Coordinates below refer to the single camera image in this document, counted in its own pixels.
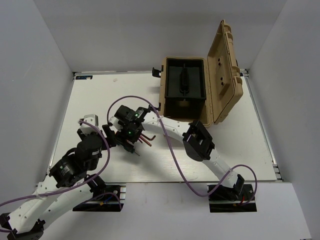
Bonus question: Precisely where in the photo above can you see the green stubby screwdriver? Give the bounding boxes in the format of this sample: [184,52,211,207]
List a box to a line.
[123,144,140,156]

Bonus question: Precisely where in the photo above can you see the tan plastic toolbox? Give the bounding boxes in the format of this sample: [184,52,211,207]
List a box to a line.
[151,20,243,127]

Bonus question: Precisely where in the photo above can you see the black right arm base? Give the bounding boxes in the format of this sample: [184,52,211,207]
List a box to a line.
[208,184,254,202]

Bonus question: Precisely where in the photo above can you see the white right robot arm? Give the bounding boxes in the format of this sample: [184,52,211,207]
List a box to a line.
[109,105,244,201]

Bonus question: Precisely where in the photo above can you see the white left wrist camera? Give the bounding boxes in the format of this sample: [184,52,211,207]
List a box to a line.
[78,114,99,136]

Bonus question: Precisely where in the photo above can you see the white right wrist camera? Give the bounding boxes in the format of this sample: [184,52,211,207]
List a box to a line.
[109,116,123,132]

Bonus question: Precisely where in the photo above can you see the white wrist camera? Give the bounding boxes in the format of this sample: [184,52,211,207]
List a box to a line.
[109,116,123,132]
[78,114,99,136]

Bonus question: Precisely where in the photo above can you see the blue label sticker left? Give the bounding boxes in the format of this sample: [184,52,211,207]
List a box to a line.
[75,75,93,80]

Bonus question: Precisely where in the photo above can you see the black toolbox tray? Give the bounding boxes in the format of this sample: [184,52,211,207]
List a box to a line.
[164,58,207,102]

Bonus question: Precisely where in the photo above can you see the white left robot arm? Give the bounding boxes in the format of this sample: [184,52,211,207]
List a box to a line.
[0,119,117,240]

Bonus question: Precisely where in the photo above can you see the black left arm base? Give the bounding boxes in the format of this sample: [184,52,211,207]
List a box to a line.
[84,176,127,203]

